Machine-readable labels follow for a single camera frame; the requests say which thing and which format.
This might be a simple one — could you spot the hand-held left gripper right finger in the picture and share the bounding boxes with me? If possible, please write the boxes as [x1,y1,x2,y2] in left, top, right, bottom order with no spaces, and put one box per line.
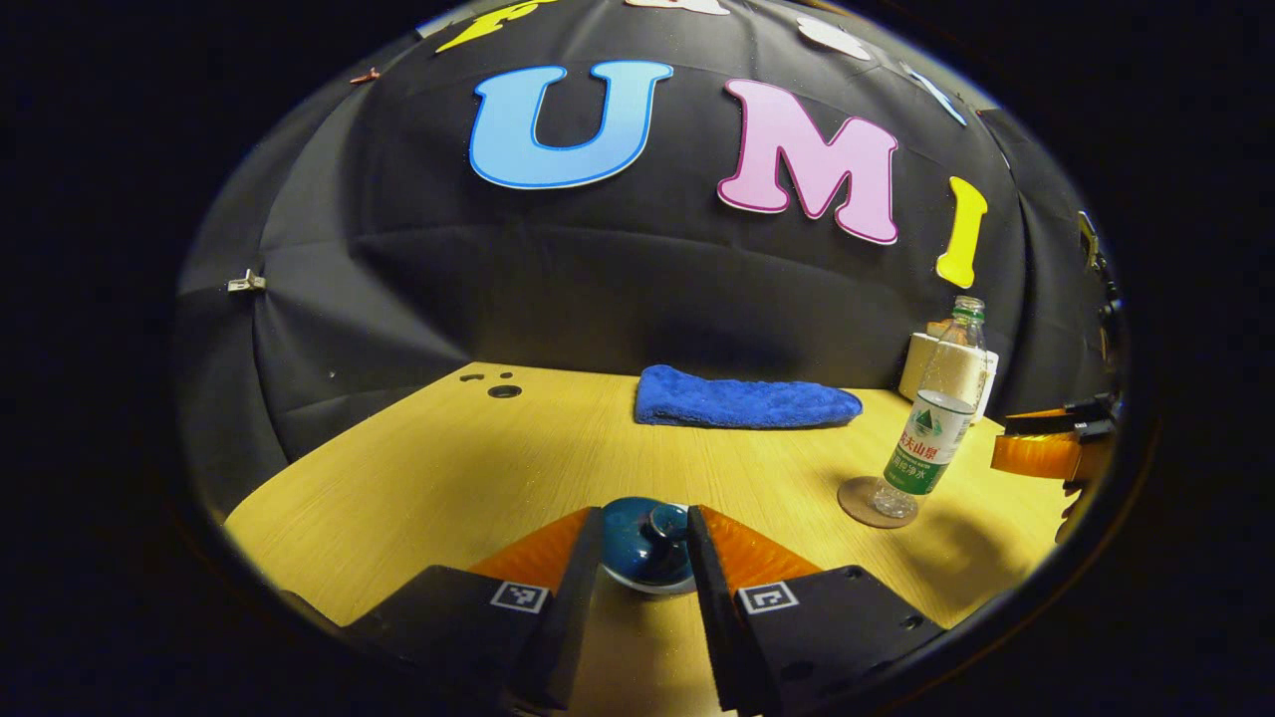
[686,504,947,717]

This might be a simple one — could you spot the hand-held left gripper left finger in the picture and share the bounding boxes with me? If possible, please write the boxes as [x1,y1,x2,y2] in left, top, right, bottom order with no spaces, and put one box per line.
[342,506,607,712]

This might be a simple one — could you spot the dark blue teacup lid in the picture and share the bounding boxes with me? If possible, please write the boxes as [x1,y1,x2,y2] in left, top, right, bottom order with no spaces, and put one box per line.
[598,496,696,591]

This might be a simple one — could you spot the clear plastic water bottle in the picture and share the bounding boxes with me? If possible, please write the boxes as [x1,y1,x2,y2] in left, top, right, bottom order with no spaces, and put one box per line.
[873,295,991,521]

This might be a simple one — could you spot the round brown coaster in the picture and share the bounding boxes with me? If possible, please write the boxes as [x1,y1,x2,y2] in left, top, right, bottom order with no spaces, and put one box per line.
[837,474,920,530]

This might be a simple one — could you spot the black stand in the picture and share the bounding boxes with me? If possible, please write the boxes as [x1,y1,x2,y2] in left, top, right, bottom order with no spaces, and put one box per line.
[1078,211,1127,345]

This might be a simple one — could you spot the white toaster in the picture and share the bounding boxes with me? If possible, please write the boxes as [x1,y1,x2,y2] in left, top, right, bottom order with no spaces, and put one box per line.
[897,324,1001,425]

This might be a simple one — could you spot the blue towel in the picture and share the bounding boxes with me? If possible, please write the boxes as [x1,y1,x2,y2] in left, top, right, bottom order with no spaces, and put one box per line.
[634,363,866,431]

